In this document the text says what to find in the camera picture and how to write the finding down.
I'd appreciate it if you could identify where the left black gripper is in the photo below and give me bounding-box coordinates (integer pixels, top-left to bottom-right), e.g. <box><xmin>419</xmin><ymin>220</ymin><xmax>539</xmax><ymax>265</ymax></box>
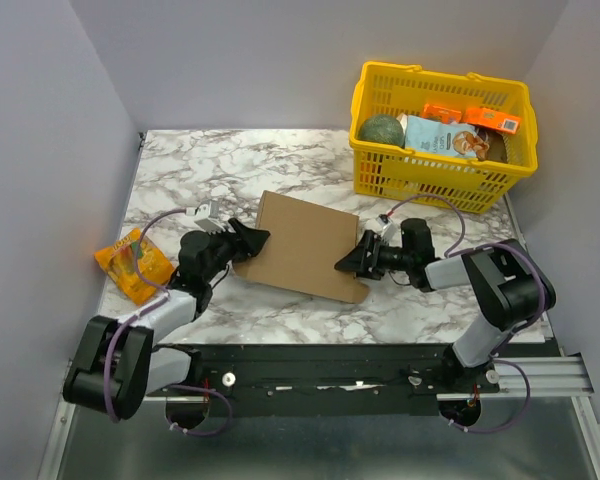
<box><xmin>203</xmin><ymin>218</ymin><xmax>272</xmax><ymax>283</ymax></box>

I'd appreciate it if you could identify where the brown cardboard box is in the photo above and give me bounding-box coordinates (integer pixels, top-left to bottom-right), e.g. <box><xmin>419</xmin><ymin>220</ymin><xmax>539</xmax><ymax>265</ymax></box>
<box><xmin>234</xmin><ymin>191</ymin><xmax>369</xmax><ymax>304</ymax></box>

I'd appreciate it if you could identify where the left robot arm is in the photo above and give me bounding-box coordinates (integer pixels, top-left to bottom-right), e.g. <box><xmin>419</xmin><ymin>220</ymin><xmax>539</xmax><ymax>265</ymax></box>
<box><xmin>62</xmin><ymin>218</ymin><xmax>271</xmax><ymax>422</ymax></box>

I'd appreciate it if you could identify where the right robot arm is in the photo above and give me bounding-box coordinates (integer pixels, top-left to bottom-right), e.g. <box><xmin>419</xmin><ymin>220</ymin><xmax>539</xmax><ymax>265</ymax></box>
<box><xmin>334</xmin><ymin>218</ymin><xmax>556</xmax><ymax>392</ymax></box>

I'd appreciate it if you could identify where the orange snack box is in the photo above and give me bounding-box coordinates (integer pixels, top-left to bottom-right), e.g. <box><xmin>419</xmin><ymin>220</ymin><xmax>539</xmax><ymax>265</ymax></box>
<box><xmin>421</xmin><ymin>103</ymin><xmax>463</xmax><ymax>124</ymax></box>

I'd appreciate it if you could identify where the yellow plastic basket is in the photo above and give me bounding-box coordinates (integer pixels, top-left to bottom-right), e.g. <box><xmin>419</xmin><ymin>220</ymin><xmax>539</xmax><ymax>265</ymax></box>
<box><xmin>349</xmin><ymin>61</ymin><xmax>538</xmax><ymax>213</ymax></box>

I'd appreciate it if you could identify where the orange candy bag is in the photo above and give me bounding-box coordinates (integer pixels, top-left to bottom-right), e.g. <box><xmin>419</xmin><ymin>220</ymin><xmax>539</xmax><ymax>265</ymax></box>
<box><xmin>94</xmin><ymin>228</ymin><xmax>175</xmax><ymax>305</ymax></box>

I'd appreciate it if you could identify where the green round melon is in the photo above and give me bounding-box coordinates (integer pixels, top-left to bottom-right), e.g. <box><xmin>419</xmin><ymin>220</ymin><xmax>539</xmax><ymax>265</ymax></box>
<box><xmin>357</xmin><ymin>114</ymin><xmax>405</xmax><ymax>148</ymax></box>

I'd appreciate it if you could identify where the light blue chips bag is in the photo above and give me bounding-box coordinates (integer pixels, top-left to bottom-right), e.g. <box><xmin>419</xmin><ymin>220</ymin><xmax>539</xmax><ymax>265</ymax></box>
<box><xmin>404</xmin><ymin>115</ymin><xmax>488</xmax><ymax>158</ymax></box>

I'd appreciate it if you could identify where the orange juice carton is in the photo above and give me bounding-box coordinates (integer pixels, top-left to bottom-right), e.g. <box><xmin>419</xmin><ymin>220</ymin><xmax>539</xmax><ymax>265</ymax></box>
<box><xmin>463</xmin><ymin>107</ymin><xmax>521</xmax><ymax>134</ymax></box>

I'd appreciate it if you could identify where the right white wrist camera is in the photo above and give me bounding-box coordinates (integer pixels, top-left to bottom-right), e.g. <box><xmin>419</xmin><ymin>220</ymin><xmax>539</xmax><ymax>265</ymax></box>
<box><xmin>377</xmin><ymin>214</ymin><xmax>397</xmax><ymax>244</ymax></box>

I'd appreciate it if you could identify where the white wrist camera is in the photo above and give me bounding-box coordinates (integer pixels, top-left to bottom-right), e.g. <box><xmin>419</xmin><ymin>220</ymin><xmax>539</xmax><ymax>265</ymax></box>
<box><xmin>377</xmin><ymin>214</ymin><xmax>397</xmax><ymax>244</ymax></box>
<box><xmin>187</xmin><ymin>200</ymin><xmax>223</xmax><ymax>233</ymax></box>

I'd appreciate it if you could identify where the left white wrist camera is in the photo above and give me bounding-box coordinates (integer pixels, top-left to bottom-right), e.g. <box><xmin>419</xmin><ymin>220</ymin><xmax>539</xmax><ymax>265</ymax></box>
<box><xmin>187</xmin><ymin>200</ymin><xmax>223</xmax><ymax>233</ymax></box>

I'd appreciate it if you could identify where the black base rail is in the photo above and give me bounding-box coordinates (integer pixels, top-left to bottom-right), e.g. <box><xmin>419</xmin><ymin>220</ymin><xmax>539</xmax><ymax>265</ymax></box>
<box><xmin>147</xmin><ymin>344</ymin><xmax>499</xmax><ymax>417</ymax></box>

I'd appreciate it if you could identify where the aluminium frame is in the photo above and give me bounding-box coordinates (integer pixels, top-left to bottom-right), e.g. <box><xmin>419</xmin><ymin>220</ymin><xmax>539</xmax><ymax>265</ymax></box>
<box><xmin>40</xmin><ymin>342</ymin><xmax>600</xmax><ymax>479</ymax></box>

